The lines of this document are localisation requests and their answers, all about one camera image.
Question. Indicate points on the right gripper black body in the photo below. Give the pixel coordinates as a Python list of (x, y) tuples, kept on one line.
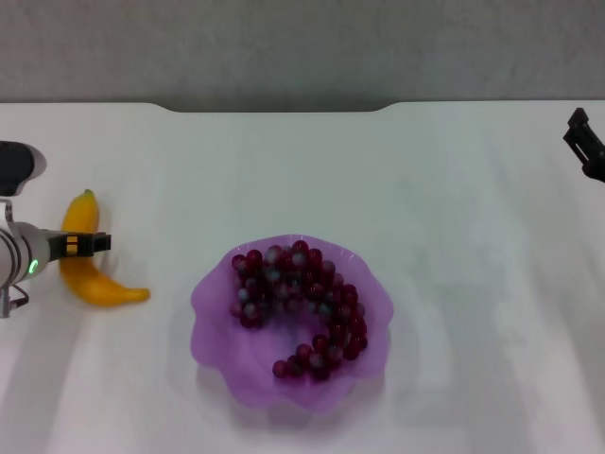
[(598, 165)]

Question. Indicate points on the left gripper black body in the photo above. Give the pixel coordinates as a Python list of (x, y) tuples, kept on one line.
[(57, 246)]

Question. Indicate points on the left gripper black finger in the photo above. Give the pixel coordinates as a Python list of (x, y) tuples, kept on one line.
[(97, 242)]

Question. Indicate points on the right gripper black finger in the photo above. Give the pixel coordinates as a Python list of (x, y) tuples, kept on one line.
[(582, 134)]

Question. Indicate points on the yellow toy banana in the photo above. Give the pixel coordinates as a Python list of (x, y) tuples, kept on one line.
[(87, 284)]

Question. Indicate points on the dark red grape bunch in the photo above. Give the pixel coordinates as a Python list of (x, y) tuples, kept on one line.
[(293, 279)]

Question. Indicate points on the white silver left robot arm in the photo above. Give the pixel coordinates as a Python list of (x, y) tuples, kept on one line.
[(19, 255)]

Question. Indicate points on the purple wavy plastic plate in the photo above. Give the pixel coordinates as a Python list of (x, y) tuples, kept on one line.
[(290, 388)]

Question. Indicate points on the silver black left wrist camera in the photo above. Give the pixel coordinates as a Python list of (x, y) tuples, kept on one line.
[(16, 165)]

